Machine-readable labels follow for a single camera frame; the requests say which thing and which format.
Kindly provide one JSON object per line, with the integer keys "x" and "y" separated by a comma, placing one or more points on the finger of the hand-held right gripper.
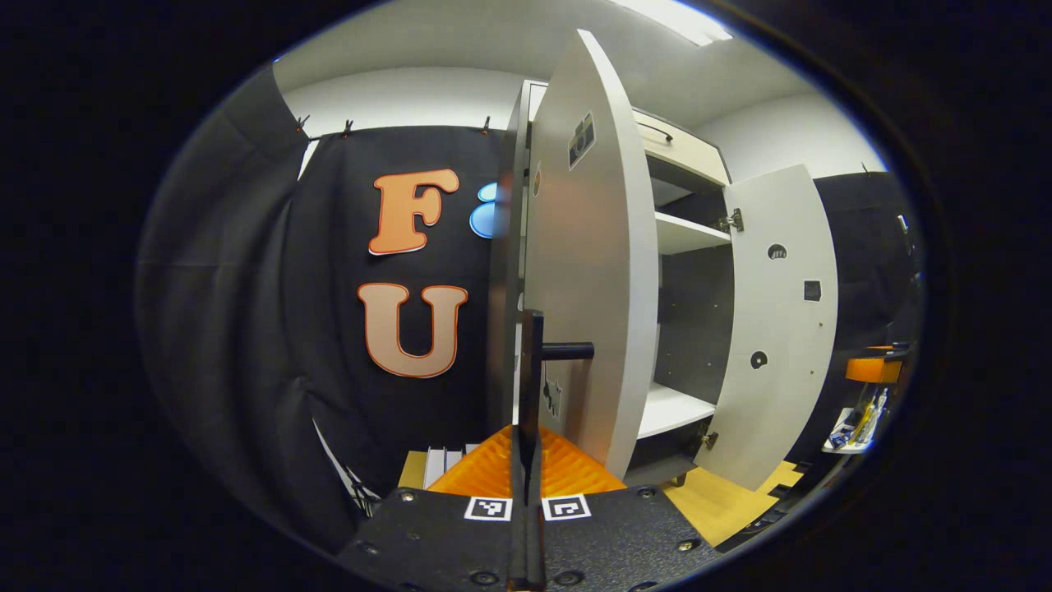
{"x": 875, "y": 370}

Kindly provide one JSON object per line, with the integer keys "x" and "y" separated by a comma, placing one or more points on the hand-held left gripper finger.
{"x": 536, "y": 534}
{"x": 518, "y": 534}

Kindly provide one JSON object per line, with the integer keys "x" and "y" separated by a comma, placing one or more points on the beige cabinet door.
{"x": 772, "y": 329}
{"x": 592, "y": 247}

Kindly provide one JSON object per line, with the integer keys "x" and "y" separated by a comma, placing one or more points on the black backdrop cloth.
{"x": 246, "y": 329}

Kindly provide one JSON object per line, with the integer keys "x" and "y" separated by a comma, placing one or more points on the beige cabinet drawer front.
{"x": 690, "y": 152}

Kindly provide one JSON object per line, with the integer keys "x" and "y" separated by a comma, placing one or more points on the beige double-door shoe cabinet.
{"x": 686, "y": 234}

